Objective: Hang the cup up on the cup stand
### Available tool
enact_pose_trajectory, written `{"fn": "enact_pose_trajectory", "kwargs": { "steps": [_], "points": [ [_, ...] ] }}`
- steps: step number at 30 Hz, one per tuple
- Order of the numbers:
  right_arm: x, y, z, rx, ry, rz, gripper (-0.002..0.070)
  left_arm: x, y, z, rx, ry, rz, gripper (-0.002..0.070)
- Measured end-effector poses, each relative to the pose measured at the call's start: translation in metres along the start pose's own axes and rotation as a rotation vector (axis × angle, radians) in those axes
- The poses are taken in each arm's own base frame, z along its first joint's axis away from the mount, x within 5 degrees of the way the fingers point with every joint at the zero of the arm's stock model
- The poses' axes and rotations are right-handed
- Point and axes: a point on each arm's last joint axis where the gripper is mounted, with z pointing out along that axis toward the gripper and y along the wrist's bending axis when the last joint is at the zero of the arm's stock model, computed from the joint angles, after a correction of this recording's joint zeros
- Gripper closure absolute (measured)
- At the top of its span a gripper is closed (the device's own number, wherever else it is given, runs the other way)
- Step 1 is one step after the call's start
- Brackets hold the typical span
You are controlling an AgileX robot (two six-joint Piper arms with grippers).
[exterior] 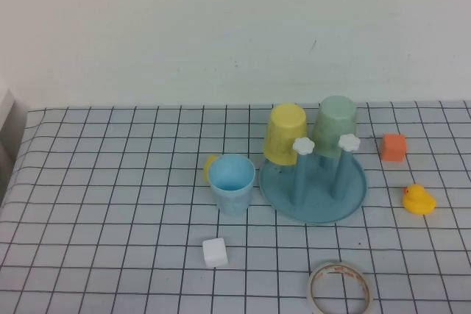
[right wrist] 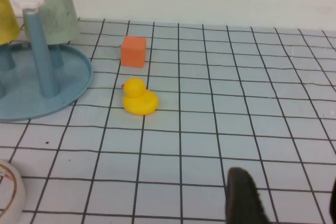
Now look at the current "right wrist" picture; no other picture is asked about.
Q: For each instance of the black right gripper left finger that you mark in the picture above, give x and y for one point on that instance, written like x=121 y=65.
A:
x=244 y=200

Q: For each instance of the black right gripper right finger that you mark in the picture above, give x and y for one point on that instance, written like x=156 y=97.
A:
x=334 y=203

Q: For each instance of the blue cup stand with pegs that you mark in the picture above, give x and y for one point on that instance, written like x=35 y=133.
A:
x=39 y=64

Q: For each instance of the green plastic cup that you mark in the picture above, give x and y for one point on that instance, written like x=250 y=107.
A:
x=57 y=11

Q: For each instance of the yellow plastic cup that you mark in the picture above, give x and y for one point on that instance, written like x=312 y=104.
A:
x=6 y=19

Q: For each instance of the white checkered tablecloth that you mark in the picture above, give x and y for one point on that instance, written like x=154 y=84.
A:
x=210 y=103

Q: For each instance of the yellow rubber duck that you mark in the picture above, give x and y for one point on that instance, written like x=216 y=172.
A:
x=139 y=100

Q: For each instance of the orange cube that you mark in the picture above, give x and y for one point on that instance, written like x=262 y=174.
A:
x=133 y=52

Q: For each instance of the clear tape roll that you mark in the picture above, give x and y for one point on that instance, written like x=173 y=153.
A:
x=13 y=195

